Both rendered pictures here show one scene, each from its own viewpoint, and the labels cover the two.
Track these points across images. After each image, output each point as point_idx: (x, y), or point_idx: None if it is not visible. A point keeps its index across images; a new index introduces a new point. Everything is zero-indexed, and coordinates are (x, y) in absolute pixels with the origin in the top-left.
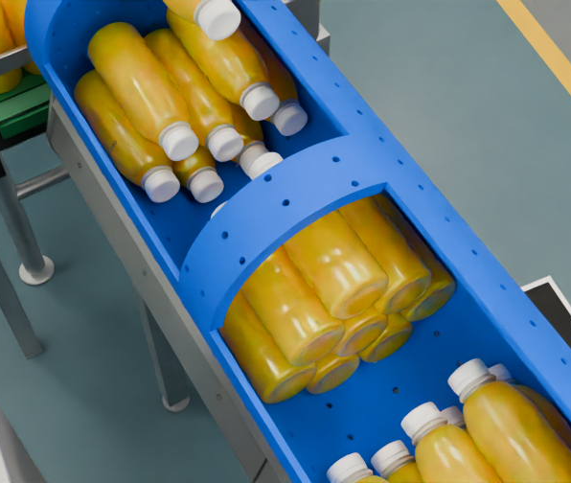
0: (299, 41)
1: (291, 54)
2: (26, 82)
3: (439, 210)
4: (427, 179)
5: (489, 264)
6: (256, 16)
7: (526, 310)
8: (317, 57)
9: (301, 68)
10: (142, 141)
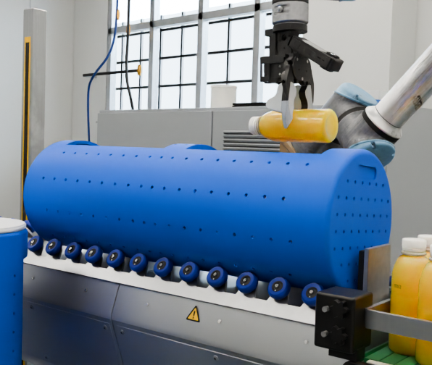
0: (228, 158)
1: (227, 151)
2: None
3: (140, 156)
4: (148, 167)
5: (116, 158)
6: (253, 151)
7: (100, 156)
8: (217, 161)
9: (219, 150)
10: None
